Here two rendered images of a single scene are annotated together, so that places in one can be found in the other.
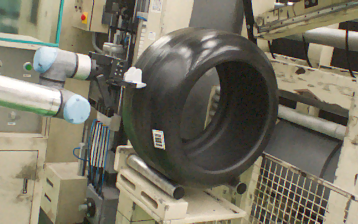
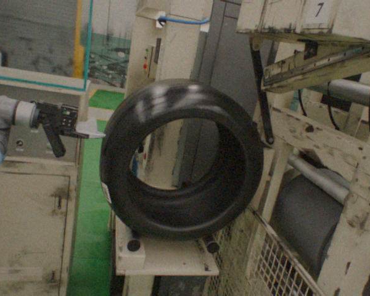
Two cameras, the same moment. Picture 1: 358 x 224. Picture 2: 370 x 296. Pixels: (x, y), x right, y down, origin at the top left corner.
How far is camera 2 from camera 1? 0.85 m
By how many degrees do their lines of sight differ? 20
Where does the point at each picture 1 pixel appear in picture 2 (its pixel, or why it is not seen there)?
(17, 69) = not seen: hidden behind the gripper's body
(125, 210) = not seen: hidden behind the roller
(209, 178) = (169, 235)
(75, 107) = not seen: outside the picture
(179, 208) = (135, 260)
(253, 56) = (222, 113)
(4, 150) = (40, 174)
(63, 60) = not seen: outside the picture
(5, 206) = (42, 217)
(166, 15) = (163, 66)
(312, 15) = (309, 68)
